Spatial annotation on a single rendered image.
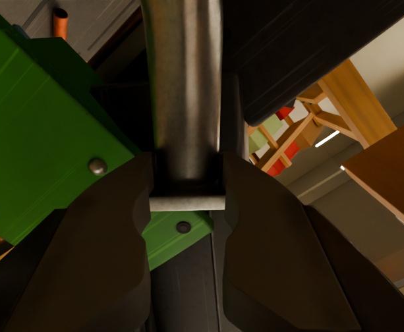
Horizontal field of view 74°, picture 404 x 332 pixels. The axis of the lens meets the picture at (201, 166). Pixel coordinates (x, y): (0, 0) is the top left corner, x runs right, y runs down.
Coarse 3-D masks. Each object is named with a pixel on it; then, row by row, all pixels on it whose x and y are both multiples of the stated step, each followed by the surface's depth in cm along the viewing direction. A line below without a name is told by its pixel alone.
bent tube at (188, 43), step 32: (160, 0) 9; (192, 0) 9; (160, 32) 9; (192, 32) 9; (160, 64) 10; (192, 64) 9; (160, 96) 10; (192, 96) 10; (160, 128) 11; (192, 128) 10; (160, 160) 12; (192, 160) 11; (160, 192) 12; (192, 192) 12; (224, 192) 12
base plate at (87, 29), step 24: (0, 0) 37; (24, 0) 40; (48, 0) 43; (72, 0) 47; (96, 0) 51; (120, 0) 56; (24, 24) 44; (48, 24) 48; (72, 24) 52; (96, 24) 58; (120, 24) 64; (72, 48) 59; (96, 48) 66
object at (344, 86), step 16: (352, 64) 78; (320, 80) 83; (336, 80) 80; (352, 80) 79; (336, 96) 81; (352, 96) 80; (368, 96) 80; (352, 112) 82; (368, 112) 81; (384, 112) 80; (352, 128) 88; (368, 128) 82; (384, 128) 81; (368, 144) 84
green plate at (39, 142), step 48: (0, 48) 12; (48, 48) 17; (0, 96) 14; (48, 96) 14; (0, 144) 15; (48, 144) 15; (96, 144) 15; (0, 192) 16; (48, 192) 16; (192, 240) 18
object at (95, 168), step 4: (92, 160) 15; (96, 160) 15; (100, 160) 15; (88, 164) 15; (92, 164) 15; (96, 164) 15; (100, 164) 15; (104, 164) 15; (88, 168) 15; (92, 168) 15; (96, 168) 15; (100, 168) 15; (104, 168) 15; (92, 172) 15; (96, 172) 15; (100, 172) 15; (104, 172) 15
